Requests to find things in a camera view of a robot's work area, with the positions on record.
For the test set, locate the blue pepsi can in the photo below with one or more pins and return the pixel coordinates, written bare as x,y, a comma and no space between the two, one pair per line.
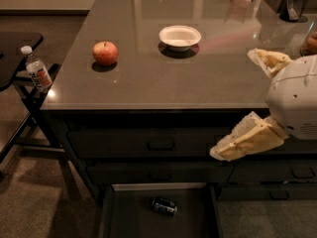
164,206

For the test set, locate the black side table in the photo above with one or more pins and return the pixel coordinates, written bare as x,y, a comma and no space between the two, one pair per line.
12,63

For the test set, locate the glass jar with snacks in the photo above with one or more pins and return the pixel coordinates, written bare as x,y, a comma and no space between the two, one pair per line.
309,46

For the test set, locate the dark bottom right drawer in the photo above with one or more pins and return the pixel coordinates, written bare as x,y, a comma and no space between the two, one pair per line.
305,191

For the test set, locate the clear plastic water bottle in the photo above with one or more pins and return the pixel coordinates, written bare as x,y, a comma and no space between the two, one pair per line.
37,70

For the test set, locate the dark top left drawer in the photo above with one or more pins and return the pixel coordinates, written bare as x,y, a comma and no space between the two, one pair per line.
145,142

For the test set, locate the open dark bottom drawer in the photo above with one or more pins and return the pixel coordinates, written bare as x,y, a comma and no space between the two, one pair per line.
129,214

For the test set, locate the dark middle right drawer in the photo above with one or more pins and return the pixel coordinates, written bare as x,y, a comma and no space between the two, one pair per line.
274,171

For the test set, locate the dark middle left drawer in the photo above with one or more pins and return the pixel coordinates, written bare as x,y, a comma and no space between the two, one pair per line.
159,172

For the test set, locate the red apple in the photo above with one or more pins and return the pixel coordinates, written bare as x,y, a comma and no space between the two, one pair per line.
105,53

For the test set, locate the white paper bowl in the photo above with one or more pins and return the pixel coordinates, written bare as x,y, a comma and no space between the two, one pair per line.
179,38

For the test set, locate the grey counter cabinet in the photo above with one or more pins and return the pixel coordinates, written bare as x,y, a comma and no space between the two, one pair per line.
213,84

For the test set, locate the dark top right drawer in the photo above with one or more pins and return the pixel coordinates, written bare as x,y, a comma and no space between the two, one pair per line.
294,146

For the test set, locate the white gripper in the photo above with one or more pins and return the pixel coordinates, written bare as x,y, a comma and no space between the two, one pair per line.
294,98

